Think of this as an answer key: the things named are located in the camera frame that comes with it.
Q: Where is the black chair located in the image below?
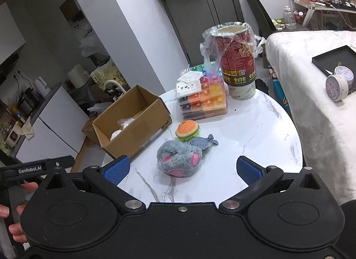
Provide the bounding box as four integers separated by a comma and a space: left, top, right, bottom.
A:
243, 0, 279, 39

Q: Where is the pile of white plastic bags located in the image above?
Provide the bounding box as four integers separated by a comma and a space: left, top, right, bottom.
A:
79, 35, 110, 65

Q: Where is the white floor cabinet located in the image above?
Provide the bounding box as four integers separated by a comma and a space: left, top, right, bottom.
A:
12, 85, 93, 165

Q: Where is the white air fryer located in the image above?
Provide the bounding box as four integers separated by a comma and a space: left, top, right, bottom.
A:
67, 64, 90, 88

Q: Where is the black tray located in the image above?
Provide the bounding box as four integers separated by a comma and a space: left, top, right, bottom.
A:
311, 45, 356, 94

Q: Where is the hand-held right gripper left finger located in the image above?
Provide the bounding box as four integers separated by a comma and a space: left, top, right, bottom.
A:
42, 155, 146, 215

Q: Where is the clear plastic jar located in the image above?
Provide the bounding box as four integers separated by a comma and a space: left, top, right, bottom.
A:
283, 6, 297, 30

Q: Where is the yellow printed bag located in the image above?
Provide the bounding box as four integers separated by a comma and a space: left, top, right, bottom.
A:
90, 63, 131, 92

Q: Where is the white wall cabinet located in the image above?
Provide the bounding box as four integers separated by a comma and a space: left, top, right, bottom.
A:
0, 3, 26, 65

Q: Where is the white card packet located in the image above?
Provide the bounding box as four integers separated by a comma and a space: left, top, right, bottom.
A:
176, 72, 203, 92

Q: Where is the blue knitted fish toy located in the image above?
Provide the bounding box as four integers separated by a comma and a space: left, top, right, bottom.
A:
189, 134, 219, 155

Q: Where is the grey door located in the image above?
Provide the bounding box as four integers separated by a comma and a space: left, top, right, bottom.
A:
160, 0, 244, 63

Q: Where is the white kettle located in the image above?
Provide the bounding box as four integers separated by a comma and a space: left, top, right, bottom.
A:
33, 77, 51, 97

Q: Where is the white desk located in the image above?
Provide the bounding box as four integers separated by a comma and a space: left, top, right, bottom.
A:
293, 0, 356, 31

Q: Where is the round lavender tin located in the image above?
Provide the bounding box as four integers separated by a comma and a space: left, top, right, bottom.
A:
334, 66, 355, 90
326, 75, 349, 102

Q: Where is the grey pink plush toy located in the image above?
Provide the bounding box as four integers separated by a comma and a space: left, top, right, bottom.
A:
156, 140, 203, 178

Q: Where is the small brown cardboard box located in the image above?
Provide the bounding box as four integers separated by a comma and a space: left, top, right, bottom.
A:
81, 120, 104, 146

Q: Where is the white plastic bag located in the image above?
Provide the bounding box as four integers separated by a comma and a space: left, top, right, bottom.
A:
87, 103, 107, 113

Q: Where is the burger plush toy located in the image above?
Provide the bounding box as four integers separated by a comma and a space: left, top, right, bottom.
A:
175, 121, 200, 140

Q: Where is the stack of colourful bead boxes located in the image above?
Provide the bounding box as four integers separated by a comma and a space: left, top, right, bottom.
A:
176, 61, 229, 122

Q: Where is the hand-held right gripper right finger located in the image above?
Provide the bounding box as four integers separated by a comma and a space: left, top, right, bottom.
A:
219, 155, 326, 215

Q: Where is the person's left hand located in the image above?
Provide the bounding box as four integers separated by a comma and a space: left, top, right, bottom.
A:
0, 182, 39, 244

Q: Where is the clear plastic liner bag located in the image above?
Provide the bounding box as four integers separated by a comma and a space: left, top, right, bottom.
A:
200, 22, 266, 76

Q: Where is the white metal rack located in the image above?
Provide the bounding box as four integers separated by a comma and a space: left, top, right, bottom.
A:
104, 79, 131, 102

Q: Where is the red paper bucket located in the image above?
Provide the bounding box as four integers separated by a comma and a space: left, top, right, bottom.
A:
209, 22, 258, 101

